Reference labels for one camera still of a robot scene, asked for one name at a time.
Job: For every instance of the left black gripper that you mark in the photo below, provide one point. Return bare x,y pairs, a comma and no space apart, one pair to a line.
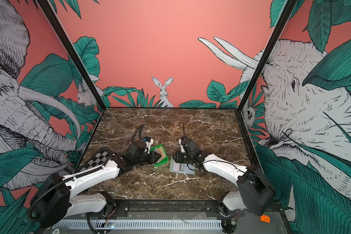
154,158

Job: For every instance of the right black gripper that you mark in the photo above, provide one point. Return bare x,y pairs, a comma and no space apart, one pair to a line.
178,156

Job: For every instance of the green plastic card tray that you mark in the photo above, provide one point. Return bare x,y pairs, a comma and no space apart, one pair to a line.
164,161

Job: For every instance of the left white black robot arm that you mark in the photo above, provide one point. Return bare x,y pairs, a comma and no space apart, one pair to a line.
60,196

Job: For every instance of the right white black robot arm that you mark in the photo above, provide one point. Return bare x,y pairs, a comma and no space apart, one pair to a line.
255,192

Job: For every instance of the black white checkerboard plate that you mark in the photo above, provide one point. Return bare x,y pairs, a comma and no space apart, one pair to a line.
98,159

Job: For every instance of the orange plastic clip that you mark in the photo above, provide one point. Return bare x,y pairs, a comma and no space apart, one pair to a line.
265,218

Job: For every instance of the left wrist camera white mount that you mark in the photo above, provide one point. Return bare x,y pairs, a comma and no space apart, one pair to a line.
149,142

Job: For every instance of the black front mounting rail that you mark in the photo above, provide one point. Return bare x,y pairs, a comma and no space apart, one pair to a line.
212,208

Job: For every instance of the white perforated cable duct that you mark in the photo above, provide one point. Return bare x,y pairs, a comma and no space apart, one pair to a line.
157,224

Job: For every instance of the right black frame post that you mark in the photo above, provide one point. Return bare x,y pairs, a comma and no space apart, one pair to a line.
283,18

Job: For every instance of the black frame post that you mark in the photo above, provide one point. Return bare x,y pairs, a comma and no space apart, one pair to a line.
48,11
283,18

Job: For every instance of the left black frame post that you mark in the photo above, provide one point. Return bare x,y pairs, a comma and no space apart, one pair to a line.
48,11

